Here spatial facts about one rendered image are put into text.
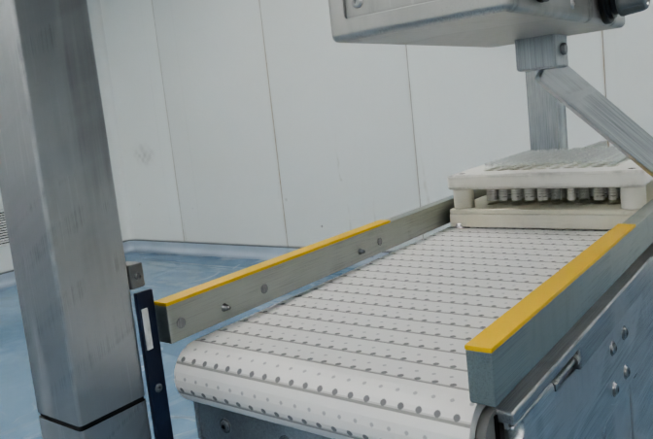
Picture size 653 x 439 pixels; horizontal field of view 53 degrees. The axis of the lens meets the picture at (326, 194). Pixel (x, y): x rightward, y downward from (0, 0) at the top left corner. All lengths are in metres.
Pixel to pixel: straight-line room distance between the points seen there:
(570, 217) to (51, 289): 0.59
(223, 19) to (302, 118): 1.06
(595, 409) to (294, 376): 0.25
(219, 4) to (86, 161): 4.85
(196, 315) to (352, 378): 0.17
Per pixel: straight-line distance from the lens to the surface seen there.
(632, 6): 0.47
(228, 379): 0.51
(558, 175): 0.84
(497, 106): 4.06
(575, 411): 0.54
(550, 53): 0.50
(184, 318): 0.56
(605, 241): 0.62
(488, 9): 0.33
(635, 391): 0.96
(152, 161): 6.06
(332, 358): 0.48
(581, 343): 0.53
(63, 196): 0.50
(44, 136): 0.50
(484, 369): 0.38
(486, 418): 0.41
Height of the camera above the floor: 1.09
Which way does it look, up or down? 7 degrees down
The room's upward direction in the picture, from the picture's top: 6 degrees counter-clockwise
